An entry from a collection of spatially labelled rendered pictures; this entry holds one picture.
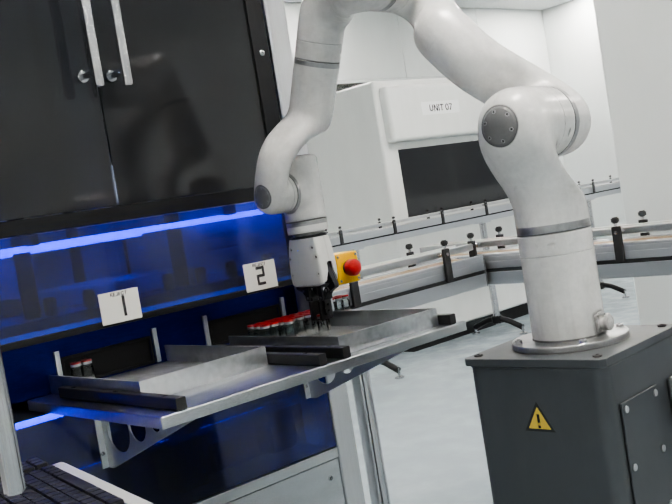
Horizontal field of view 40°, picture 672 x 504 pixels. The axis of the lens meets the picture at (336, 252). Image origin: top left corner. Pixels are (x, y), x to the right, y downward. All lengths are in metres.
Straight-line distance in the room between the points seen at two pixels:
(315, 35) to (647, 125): 1.53
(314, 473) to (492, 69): 1.00
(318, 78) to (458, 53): 0.33
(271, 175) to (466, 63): 0.45
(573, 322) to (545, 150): 0.28
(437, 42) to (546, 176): 0.31
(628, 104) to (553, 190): 1.64
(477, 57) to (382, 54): 7.50
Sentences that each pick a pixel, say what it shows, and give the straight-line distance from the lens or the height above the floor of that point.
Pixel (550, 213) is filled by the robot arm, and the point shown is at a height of 1.08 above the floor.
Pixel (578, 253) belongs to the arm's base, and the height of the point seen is 1.01.
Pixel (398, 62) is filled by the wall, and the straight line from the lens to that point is 9.22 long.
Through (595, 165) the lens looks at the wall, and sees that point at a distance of 10.90.
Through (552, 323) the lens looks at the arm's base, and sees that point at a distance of 1.53.
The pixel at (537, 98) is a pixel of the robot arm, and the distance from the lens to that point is 1.48.
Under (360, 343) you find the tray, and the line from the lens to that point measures 1.68.
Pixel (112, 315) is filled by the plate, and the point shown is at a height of 1.01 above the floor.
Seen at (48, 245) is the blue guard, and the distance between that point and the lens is 1.76.
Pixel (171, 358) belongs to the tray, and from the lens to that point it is 1.95.
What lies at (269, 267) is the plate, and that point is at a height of 1.03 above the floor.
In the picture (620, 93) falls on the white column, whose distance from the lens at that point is 3.13.
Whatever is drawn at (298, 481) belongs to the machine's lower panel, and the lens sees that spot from 2.09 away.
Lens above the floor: 1.15
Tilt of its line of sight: 3 degrees down
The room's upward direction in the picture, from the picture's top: 9 degrees counter-clockwise
